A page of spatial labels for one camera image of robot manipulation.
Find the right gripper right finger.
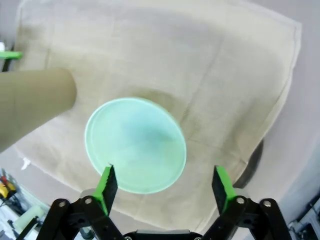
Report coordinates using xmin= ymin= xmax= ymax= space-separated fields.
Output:
xmin=202 ymin=164 xmax=293 ymax=240

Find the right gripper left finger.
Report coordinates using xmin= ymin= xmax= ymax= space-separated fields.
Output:
xmin=37 ymin=164 xmax=126 ymax=240

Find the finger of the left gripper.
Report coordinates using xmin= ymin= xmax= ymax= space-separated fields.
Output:
xmin=0 ymin=50 xmax=24 ymax=61

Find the brown tall cup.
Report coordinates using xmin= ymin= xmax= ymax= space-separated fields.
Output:
xmin=0 ymin=67 xmax=77 ymax=154

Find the mint green bowl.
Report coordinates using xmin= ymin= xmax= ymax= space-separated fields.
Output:
xmin=84 ymin=97 xmax=188 ymax=195

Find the beige cloth mat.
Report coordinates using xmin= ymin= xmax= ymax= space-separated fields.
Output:
xmin=13 ymin=0 xmax=303 ymax=232

